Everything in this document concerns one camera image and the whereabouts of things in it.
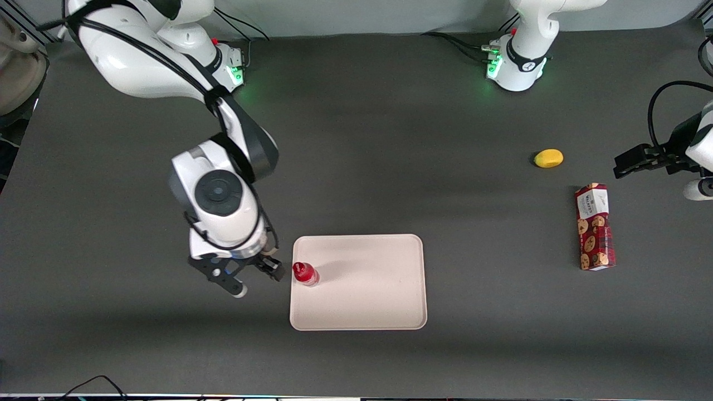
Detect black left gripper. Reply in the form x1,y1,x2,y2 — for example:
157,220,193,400
614,111,704,179

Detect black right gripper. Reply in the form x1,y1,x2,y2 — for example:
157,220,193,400
245,226,286,282

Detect red coke bottle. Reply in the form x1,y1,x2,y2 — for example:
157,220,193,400
292,262,320,287

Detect beige rectangular plastic tray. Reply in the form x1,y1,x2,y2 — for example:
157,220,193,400
290,234,428,331

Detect red cookie box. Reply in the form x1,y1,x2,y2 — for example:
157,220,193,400
575,183,617,271

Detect beige round chair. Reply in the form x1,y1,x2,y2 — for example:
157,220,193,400
0,14,50,116

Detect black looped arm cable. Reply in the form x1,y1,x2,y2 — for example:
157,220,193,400
647,81,713,152

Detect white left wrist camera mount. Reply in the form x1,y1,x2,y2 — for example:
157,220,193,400
683,177,713,201

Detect black curved cable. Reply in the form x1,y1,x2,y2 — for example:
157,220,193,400
698,36,713,79

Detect thin black table-edge cable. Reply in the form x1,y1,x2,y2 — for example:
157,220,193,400
57,375,130,401

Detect black left base cables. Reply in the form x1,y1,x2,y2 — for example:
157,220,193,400
422,14,521,63

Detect black base cables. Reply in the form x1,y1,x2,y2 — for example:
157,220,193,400
213,8,270,72
422,14,521,63

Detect black right base cables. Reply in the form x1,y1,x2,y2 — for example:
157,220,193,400
213,8,270,72

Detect black aluminium frame bar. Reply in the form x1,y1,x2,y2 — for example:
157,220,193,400
0,0,60,44

